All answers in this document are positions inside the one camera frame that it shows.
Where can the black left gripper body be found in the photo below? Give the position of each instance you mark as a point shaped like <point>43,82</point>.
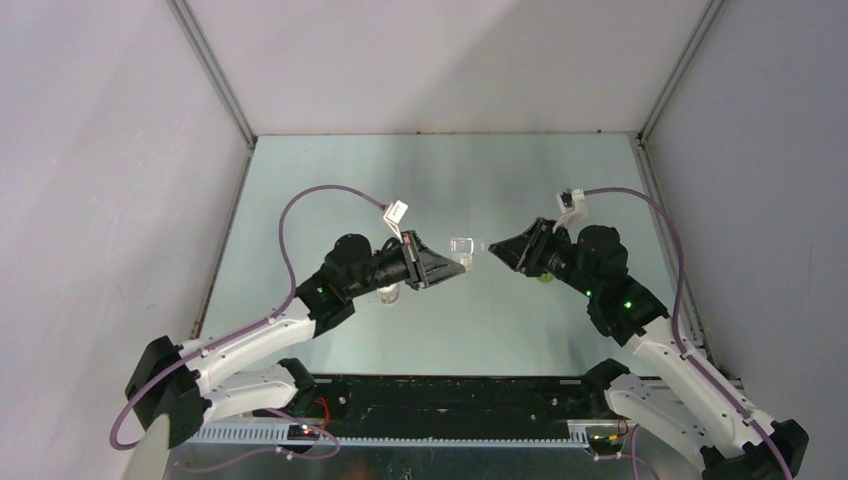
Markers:
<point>409,248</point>

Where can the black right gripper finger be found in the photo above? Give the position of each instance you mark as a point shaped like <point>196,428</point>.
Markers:
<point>520,241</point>
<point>514,257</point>

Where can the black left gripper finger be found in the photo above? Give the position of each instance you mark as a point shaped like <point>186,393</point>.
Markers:
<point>422,254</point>
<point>439,272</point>

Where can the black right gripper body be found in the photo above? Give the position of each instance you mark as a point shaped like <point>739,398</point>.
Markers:
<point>548,252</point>

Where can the white pill bottle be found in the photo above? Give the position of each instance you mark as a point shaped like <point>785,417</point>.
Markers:
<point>388,295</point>

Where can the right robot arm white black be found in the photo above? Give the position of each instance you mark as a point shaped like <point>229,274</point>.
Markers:
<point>706,419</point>

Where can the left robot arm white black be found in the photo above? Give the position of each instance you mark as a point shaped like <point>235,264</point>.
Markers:
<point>195,383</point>

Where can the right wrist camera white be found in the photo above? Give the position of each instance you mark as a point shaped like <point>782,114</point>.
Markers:
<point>572,205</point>

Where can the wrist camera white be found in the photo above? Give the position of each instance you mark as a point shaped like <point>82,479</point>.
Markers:
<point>572,205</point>
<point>392,216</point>

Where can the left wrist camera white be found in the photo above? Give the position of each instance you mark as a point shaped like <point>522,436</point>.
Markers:
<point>392,216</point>

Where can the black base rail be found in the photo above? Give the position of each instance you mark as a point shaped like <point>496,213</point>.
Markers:
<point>453,407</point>

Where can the white slotted cable duct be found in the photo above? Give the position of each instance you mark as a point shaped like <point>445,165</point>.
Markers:
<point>289,434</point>

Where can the right aluminium corner post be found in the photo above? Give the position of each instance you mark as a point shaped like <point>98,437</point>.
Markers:
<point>682,64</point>

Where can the aluminium corner post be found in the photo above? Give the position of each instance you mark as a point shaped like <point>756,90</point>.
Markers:
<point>193,31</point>
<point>682,64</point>

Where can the left aluminium corner post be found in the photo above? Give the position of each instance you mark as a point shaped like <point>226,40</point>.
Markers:
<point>193,31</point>

